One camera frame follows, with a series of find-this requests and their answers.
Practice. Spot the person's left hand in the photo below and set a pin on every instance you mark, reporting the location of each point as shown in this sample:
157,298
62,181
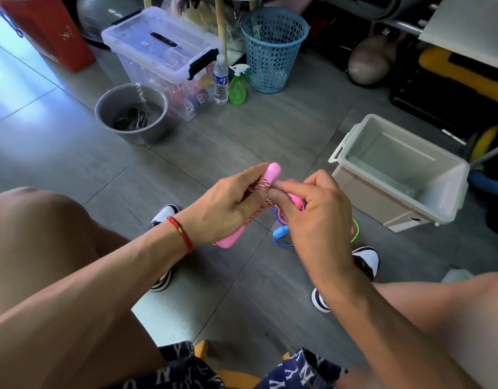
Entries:
220,208

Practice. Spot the person's right hand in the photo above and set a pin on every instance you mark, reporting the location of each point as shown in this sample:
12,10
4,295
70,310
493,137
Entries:
322,227

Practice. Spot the white plastic bin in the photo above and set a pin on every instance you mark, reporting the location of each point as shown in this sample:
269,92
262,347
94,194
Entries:
394,166

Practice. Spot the person's right forearm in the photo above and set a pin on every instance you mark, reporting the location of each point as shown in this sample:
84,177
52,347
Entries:
394,336

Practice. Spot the person's left forearm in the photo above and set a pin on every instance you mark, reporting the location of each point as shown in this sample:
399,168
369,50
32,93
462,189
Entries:
79,312

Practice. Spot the white bin lid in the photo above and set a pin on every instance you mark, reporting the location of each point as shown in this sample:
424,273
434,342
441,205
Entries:
458,275

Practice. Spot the person's right leg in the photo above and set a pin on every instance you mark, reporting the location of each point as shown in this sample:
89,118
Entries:
459,320

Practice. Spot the person's leg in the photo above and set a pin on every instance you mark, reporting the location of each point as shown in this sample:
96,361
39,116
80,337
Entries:
459,320
38,247

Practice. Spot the person's left leg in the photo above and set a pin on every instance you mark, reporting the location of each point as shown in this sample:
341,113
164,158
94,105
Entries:
38,247

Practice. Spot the black white right shoe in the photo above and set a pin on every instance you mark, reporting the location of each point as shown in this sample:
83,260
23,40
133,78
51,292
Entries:
366,259

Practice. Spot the black white shoe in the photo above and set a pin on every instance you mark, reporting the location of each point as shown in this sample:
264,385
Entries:
162,214
366,259

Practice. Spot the black white left shoe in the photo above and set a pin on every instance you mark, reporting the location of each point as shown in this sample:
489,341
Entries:
162,214

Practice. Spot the green spray bottle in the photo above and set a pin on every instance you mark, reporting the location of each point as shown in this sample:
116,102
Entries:
238,89

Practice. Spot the small plastic water bottle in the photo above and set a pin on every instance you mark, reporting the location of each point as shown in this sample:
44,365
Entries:
221,81

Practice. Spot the navy patterned shorts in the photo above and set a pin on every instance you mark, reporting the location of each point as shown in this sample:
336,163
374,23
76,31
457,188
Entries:
305,372

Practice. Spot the grey metal basin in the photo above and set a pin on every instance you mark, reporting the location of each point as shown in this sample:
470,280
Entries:
107,113

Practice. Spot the blue mesh plastic basket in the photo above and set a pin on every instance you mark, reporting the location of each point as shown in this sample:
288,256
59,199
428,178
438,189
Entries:
273,48

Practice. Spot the multicoloured hula hoop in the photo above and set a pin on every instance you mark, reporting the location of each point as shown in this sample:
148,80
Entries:
488,182

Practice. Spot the brown ball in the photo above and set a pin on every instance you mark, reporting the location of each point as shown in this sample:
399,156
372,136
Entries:
372,60

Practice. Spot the clear bin with black latches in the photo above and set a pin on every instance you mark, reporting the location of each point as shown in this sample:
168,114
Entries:
148,40

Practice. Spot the white metal pole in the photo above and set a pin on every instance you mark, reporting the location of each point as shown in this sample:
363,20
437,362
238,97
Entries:
490,154

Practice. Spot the white round table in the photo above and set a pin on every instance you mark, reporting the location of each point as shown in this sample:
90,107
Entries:
220,20

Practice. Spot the yellow black case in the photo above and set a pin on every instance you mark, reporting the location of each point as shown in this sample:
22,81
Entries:
467,73

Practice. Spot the grey exercise ball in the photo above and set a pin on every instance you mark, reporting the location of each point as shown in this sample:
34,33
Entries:
107,12

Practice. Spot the grey folded mat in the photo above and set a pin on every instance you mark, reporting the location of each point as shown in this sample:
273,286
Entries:
370,4

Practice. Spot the grey flat board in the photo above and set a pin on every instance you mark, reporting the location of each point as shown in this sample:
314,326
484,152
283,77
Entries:
467,28

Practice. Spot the red bag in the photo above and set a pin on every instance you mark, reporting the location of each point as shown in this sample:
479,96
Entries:
46,28

